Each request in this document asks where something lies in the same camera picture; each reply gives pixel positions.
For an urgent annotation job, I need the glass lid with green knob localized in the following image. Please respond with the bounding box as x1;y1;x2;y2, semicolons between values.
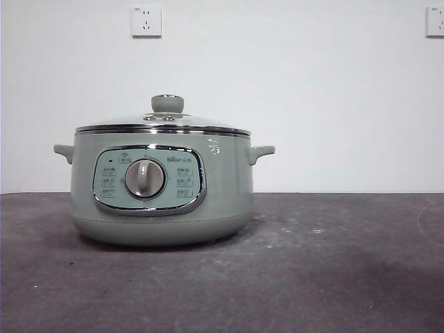
74;94;250;135

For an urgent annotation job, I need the sage green electric cooking pot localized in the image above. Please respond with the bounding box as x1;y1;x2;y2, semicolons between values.
53;132;276;247

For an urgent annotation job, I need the white wall socket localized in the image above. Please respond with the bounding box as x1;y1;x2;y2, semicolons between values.
425;6;444;38
130;6;163;39

